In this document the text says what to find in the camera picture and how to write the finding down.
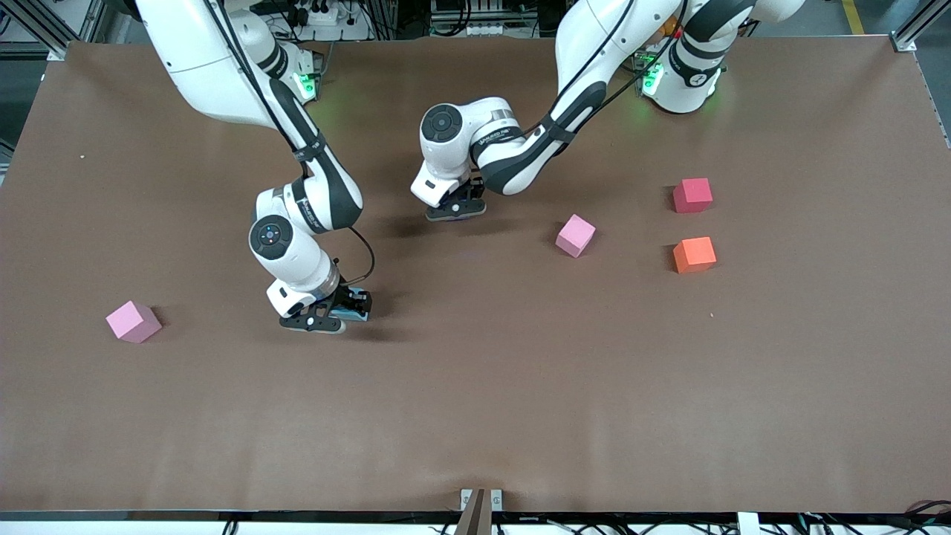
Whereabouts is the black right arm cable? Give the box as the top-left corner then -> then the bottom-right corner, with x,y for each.
201,0 -> 377,291

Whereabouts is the orange foam block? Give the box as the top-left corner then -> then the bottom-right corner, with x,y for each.
672,236 -> 718,275

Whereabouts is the brown paper table cover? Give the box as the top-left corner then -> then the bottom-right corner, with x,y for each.
0,36 -> 951,515

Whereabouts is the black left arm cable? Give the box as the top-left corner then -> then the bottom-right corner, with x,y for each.
520,0 -> 693,143

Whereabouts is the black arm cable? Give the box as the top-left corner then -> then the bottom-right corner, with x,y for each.
201,0 -> 377,291
520,0 -> 693,143

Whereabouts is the red foam block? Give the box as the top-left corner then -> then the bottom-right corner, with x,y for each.
672,177 -> 714,215

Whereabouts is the aluminium frame post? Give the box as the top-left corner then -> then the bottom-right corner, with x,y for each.
891,0 -> 951,54
0,0 -> 106,62

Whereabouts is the white power strip with plugs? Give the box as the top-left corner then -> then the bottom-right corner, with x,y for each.
285,0 -> 343,27

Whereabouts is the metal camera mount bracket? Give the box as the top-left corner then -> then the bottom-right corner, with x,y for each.
455,487 -> 504,535

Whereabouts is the pink foam block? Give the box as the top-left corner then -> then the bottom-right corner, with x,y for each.
105,299 -> 163,345
554,213 -> 597,259

